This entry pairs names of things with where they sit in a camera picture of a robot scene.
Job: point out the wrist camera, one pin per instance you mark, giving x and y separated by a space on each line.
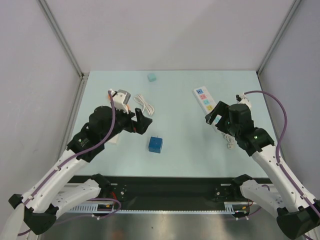
242 99
121 99

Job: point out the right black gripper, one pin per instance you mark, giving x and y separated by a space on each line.
219 117

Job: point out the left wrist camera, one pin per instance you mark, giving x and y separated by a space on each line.
121 99

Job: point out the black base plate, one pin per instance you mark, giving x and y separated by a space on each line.
174 193

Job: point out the aluminium frame post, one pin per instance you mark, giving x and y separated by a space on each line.
294 8
48 14

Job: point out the left aluminium frame post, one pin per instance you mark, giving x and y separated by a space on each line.
48 14

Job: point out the teal cube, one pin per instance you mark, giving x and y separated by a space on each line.
151 77

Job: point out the small white adapter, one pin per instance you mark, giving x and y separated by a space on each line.
114 140

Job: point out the right aluminium frame post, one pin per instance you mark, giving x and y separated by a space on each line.
294 8

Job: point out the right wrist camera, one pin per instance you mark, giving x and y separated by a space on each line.
242 99

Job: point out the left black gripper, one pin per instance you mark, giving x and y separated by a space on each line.
139 126

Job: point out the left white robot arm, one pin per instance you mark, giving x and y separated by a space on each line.
42 205

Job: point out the blue cube plug adapter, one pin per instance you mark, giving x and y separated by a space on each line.
155 144

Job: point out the white colourful power strip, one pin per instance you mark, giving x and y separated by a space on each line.
204 99

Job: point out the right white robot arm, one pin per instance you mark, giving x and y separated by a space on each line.
296 210

